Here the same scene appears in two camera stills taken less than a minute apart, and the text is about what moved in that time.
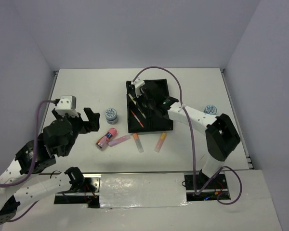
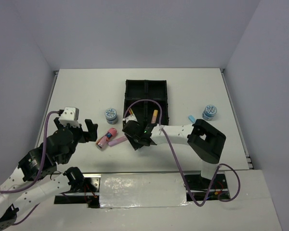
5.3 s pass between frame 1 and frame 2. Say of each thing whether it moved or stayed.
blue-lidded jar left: stayed
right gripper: moved
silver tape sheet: stayed
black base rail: stayed
